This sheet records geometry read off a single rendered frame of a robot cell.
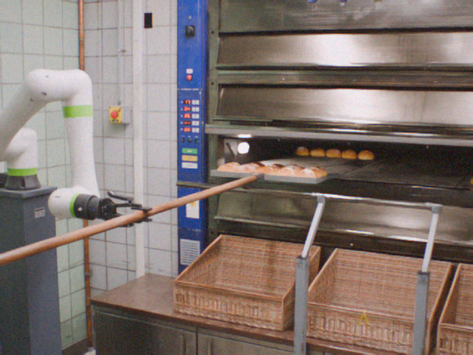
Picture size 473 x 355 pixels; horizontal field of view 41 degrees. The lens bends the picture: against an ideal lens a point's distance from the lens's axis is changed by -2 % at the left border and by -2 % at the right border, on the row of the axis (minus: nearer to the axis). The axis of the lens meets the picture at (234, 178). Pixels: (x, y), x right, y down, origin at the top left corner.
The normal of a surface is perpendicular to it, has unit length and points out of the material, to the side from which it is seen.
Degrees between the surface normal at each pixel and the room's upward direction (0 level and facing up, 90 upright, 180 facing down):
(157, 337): 90
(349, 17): 90
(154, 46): 90
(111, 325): 90
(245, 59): 70
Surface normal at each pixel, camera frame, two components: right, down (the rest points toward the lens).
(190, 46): -0.45, 0.13
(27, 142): 0.84, 0.06
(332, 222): -0.42, -0.22
